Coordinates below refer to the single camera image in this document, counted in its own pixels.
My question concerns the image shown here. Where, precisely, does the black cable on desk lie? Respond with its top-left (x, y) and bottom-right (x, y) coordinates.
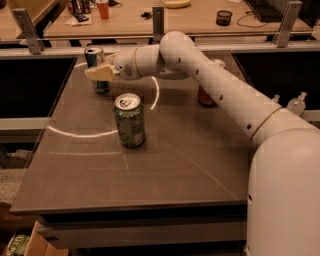
top-left (236, 11), bottom-right (269, 29)

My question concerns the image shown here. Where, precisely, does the yellow banana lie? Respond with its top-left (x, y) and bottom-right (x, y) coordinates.
top-left (161, 0), bottom-right (191, 9)

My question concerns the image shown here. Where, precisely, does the right metal rail bracket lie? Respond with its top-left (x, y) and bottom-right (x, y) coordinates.
top-left (272, 0), bottom-right (302, 48)

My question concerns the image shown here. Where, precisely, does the metal rail bracket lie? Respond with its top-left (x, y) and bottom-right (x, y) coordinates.
top-left (152, 6), bottom-right (164, 43)
top-left (272, 0), bottom-right (302, 48)
top-left (13, 8), bottom-right (45, 55)

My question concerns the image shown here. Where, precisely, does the red Coca-Cola can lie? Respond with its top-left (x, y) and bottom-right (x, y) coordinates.
top-left (197, 59), bottom-right (226, 107)

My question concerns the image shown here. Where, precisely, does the left metal rail bracket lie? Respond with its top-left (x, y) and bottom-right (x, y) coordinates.
top-left (13, 8), bottom-right (45, 55)

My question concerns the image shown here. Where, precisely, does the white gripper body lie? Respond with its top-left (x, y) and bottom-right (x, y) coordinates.
top-left (113, 48), bottom-right (139, 80)

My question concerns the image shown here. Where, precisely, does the black mesh pen cup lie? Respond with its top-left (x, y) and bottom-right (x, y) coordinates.
top-left (216, 10), bottom-right (233, 26)

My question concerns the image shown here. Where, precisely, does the green box under table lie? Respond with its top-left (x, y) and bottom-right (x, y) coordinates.
top-left (6, 234), bottom-right (30, 256)

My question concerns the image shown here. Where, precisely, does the middle metal rail bracket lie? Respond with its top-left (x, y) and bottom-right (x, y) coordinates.
top-left (152, 6), bottom-right (164, 43)

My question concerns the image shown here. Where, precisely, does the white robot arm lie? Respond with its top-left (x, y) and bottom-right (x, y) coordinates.
top-left (85, 31), bottom-right (320, 256)

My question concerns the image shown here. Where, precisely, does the black keyboard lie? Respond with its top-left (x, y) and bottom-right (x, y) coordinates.
top-left (244, 0), bottom-right (283, 22)

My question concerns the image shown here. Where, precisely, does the Red Bull can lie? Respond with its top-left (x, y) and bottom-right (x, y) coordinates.
top-left (84, 45), bottom-right (109, 95)

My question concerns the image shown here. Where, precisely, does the red plastic cup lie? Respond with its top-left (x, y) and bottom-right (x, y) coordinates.
top-left (96, 0), bottom-right (109, 20)

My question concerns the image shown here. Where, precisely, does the green soda can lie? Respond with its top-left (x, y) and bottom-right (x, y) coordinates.
top-left (114, 93), bottom-right (145, 148)

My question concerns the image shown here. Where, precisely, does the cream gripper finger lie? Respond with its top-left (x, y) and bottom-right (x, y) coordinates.
top-left (85, 64), bottom-right (119, 81)
top-left (99, 54), bottom-right (115, 65)

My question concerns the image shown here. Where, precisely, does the clear sanitizer bottle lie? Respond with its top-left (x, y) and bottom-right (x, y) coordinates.
top-left (286, 92), bottom-right (307, 116)
top-left (272, 94), bottom-right (280, 103)

